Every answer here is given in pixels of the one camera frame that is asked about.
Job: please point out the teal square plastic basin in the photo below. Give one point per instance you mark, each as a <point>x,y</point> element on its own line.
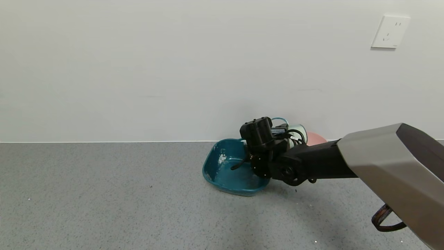
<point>222,173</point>

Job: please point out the pink ribbed bowl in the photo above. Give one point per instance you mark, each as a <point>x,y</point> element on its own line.
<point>315,139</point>

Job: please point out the white wall socket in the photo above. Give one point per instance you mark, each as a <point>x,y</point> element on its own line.
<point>390,31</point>

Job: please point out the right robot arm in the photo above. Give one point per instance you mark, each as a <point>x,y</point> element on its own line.
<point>381,156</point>

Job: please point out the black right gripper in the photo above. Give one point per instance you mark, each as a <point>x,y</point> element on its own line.
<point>279,132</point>

